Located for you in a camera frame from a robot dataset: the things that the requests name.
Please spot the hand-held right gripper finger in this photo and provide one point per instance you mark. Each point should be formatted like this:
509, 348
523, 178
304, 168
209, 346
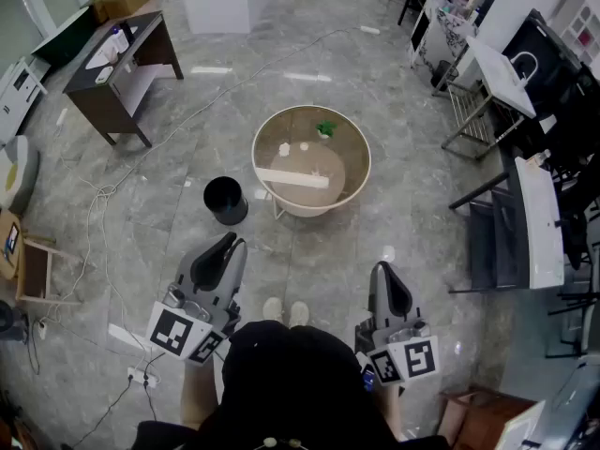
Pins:
402, 300
377, 295

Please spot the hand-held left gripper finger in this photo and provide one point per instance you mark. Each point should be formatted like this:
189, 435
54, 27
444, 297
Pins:
199, 270
235, 274

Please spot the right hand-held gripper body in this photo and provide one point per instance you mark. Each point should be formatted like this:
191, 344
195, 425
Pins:
419, 356

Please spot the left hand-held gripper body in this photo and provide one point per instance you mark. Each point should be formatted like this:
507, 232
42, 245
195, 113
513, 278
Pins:
171, 333

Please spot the black waste bin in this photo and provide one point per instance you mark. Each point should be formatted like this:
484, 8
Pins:
225, 202

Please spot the person's right forearm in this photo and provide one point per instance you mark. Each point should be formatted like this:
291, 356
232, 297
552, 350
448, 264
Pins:
391, 410

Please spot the person's left white shoe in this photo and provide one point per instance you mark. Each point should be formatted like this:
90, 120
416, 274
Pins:
273, 308

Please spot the person's white shoe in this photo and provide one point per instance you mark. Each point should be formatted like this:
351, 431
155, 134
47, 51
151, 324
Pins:
298, 313
273, 308

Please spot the white power strip with plugs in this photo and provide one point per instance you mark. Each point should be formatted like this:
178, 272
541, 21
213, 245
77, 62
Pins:
140, 376

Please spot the person's right white shoe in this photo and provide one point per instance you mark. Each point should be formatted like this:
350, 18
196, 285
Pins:
298, 313

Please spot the brown wooden box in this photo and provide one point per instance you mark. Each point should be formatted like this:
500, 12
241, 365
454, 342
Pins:
487, 420

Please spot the person's black shirt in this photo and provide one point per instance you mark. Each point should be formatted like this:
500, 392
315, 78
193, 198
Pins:
295, 382

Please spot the light wooden chair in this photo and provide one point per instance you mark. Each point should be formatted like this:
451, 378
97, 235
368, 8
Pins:
35, 270

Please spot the white table board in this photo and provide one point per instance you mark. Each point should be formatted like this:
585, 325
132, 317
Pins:
544, 232

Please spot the black floor device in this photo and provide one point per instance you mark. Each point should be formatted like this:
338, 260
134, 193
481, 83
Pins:
9, 319

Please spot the small green potted plant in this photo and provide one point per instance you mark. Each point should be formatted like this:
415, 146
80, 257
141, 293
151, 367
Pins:
325, 128

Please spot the dark flat tablet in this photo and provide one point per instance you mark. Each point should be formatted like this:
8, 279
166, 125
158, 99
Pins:
11, 239

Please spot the dark wooden desk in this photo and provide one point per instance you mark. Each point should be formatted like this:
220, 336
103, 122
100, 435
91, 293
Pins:
94, 96

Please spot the white bean bag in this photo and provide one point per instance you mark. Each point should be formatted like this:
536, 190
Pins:
21, 171

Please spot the small white box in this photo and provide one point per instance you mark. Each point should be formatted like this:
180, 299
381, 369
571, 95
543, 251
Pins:
104, 75

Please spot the black mesh bin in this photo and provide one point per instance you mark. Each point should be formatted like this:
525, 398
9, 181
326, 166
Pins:
443, 75

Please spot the white oval plate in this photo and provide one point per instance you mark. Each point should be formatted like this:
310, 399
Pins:
99, 58

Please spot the white bottle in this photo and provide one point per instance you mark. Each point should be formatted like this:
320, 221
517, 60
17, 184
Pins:
120, 40

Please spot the white washstand with faucet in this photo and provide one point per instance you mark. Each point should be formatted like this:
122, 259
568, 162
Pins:
499, 73

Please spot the black bottle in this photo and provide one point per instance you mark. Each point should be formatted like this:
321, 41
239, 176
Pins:
127, 31

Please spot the white low cabinet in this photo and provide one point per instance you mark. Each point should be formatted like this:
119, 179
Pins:
14, 96

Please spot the dark green board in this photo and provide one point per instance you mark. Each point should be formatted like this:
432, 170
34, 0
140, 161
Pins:
63, 40

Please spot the marble pattern cabinet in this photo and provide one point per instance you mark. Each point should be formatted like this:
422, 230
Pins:
445, 35

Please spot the white rectangular cabinet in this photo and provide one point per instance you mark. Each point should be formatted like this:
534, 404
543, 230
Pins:
225, 3

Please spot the white cubby shelf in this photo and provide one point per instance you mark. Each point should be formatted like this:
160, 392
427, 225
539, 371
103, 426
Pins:
583, 21

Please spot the black wall panel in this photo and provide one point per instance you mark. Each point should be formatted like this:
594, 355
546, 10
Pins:
544, 45

